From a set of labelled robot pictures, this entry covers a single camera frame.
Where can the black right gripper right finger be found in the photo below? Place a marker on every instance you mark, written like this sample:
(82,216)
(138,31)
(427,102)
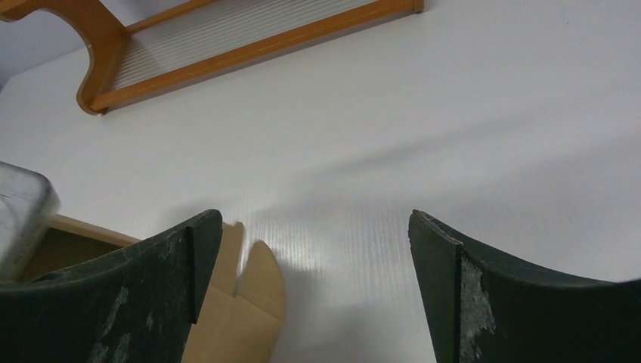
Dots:
(485,305)

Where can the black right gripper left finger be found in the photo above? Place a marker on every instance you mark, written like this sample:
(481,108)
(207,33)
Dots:
(135,304)

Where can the brown cardboard box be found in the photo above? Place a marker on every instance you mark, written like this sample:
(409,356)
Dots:
(241,316)

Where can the orange wooden shelf rack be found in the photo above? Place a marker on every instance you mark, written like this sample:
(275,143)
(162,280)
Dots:
(194,40)

